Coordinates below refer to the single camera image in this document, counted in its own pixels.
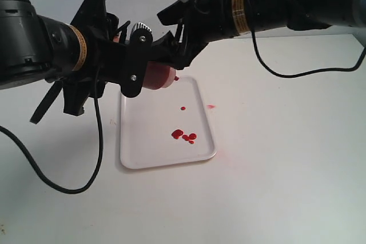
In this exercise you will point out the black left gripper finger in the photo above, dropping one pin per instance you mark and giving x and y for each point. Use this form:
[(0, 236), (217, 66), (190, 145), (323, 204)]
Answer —
[(91, 16), (46, 102)]

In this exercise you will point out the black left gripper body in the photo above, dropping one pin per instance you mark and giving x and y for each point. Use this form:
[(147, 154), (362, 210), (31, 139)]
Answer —
[(100, 67)]

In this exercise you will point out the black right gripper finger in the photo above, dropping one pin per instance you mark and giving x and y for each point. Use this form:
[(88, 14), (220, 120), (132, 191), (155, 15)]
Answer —
[(178, 55)]

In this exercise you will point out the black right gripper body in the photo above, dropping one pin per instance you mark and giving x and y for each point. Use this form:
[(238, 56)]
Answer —
[(202, 21)]

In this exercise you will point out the red sauce squeeze bottle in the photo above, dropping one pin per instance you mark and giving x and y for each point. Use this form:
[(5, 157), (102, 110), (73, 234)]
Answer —
[(156, 75)]

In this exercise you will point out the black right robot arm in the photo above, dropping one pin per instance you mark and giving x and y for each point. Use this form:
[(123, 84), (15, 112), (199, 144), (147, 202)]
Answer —
[(302, 15)]

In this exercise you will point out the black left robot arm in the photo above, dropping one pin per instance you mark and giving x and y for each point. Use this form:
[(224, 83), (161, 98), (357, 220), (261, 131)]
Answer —
[(78, 59)]

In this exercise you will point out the red sauce drops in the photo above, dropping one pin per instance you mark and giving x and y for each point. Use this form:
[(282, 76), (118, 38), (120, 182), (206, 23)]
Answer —
[(177, 134)]

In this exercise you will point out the white rectangular plastic tray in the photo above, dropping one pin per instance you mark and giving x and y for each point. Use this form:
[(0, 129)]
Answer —
[(148, 120)]

